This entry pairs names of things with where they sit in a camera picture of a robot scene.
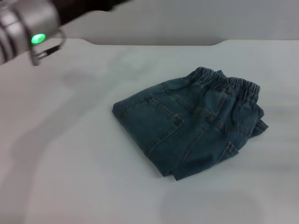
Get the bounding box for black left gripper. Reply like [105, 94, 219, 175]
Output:
[50, 0, 131, 26]

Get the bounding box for blue denim shorts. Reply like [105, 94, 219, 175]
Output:
[112, 66, 269, 182]

